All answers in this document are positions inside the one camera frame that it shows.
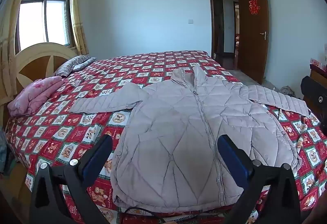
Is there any window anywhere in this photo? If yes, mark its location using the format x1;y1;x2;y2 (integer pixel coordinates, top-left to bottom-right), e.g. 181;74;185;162
15;0;73;54

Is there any grey patterned cloth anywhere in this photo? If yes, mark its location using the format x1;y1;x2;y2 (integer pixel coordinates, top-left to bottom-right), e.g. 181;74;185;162
280;86;297;98

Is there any wooden bed headboard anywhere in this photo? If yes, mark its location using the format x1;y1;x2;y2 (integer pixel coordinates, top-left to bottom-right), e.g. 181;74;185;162
0;42;80;122

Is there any dark inner door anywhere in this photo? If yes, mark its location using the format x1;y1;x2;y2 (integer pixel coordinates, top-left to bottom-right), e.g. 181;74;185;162
213;0;225;54

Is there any striped pillow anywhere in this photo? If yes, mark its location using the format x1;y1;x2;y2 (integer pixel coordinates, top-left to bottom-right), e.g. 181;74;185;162
54;55;97;77

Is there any black cable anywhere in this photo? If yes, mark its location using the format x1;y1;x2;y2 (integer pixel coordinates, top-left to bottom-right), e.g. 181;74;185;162
122;207;166;222

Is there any red printed bedsheet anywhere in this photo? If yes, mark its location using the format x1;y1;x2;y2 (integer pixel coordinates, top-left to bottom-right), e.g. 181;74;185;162
5;50;327;224

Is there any red paper door decoration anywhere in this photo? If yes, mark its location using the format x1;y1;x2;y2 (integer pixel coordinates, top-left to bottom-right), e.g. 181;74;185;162
248;0;260;17

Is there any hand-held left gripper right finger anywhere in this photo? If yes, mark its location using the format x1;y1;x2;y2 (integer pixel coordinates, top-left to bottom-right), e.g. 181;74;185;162
217;134;302;224

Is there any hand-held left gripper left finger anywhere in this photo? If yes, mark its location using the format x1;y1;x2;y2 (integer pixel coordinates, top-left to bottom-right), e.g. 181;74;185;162
29;134;113;224

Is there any brown wooden door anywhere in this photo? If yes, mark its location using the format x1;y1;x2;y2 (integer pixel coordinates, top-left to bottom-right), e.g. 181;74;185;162
237;0;270;85

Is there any wooden dresser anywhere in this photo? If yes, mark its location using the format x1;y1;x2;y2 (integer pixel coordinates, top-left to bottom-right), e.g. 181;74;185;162
309;64;327;86

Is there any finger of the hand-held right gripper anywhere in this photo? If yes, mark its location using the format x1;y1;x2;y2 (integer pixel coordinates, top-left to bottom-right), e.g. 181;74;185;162
300;76;327;135

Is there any pink folded quilt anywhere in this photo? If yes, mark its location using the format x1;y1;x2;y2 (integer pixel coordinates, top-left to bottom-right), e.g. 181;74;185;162
8;76;64;117

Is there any light grey quilted jacket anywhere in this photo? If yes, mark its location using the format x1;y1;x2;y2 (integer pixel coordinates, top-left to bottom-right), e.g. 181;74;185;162
69;65;309;214

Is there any brown door frame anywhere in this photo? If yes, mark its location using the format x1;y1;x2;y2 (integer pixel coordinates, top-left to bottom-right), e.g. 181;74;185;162
207;0;246;70

